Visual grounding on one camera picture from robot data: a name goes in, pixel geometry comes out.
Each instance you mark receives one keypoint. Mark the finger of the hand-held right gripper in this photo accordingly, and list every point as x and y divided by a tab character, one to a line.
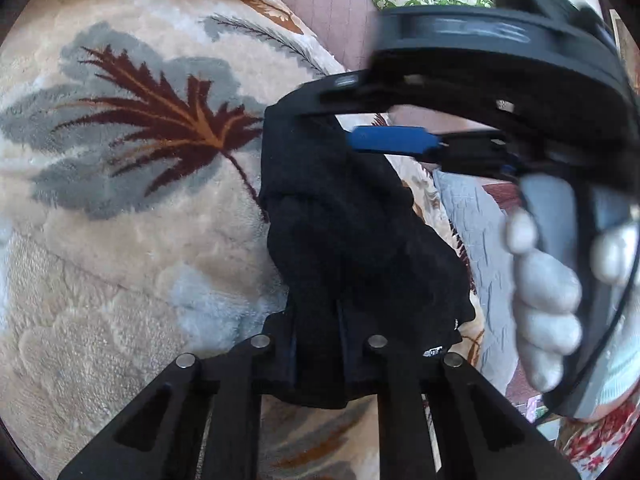
390	139
325	96

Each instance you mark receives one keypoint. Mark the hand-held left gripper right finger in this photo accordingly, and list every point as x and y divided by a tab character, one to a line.
347	350

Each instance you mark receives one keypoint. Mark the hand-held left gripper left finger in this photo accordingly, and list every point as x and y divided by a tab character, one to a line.
291	356

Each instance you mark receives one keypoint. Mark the black pants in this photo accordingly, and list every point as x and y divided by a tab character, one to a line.
345	240

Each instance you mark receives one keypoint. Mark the person's right hand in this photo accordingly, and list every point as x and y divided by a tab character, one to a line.
545	290

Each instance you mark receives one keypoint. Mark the pink quilted mattress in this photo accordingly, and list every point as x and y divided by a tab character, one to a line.
330	15

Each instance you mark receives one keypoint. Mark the grey quilted cloth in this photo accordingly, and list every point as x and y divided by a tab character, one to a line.
480	255

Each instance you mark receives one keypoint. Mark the beige leaf printed blanket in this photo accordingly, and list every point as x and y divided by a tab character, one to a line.
125	185

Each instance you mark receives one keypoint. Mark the red floral cloth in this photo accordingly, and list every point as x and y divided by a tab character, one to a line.
595	440

